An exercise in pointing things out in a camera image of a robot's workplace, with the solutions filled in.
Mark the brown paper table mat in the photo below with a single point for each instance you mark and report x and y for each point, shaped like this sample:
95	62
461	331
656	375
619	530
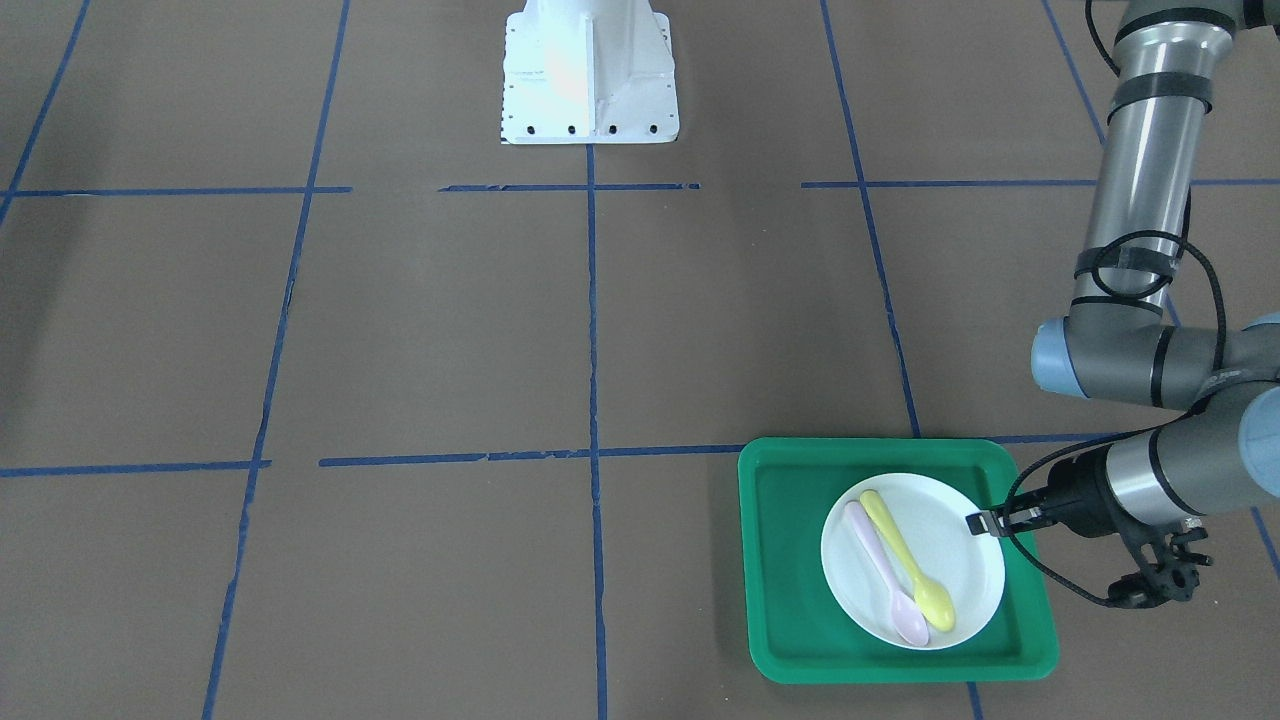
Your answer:
319	402

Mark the green plastic tray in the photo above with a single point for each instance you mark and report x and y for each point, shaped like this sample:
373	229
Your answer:
797	634

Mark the yellow plastic spoon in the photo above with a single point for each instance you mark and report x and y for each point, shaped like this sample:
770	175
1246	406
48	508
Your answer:
932	602

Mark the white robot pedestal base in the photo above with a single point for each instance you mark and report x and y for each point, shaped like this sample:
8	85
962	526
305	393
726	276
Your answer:
588	72

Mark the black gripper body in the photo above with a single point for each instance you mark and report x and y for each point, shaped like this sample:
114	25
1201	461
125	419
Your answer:
1076	497

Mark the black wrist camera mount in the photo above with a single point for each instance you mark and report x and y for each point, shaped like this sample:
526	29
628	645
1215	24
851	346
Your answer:
1167	568

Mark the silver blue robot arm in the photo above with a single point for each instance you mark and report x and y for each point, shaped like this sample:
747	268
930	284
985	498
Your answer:
1220	455

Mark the pink plastic spoon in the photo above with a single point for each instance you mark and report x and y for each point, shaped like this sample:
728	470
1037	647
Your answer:
905	615

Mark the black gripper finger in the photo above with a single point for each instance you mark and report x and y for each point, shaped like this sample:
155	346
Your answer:
985	522

